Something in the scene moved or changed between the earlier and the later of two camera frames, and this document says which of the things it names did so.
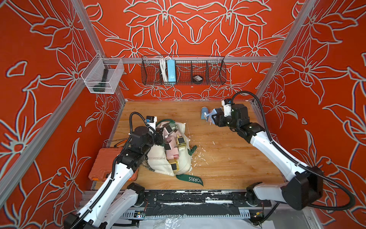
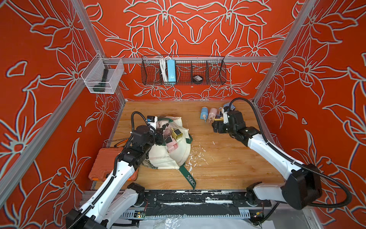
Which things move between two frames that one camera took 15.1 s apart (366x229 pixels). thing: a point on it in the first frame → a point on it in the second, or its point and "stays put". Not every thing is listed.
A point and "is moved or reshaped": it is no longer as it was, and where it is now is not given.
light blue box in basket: x=171 y=70 stays put
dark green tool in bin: x=101 y=87 stays put
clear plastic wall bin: x=103 y=75 stays put
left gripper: x=159 y=141 stays put
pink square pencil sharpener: x=172 y=151 is moved or reshaped
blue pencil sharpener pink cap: x=204 y=111 stays put
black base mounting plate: x=222 y=198 stays put
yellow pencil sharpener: x=181 y=142 → x=177 y=134
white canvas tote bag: x=157 y=161 is moved or reshaped
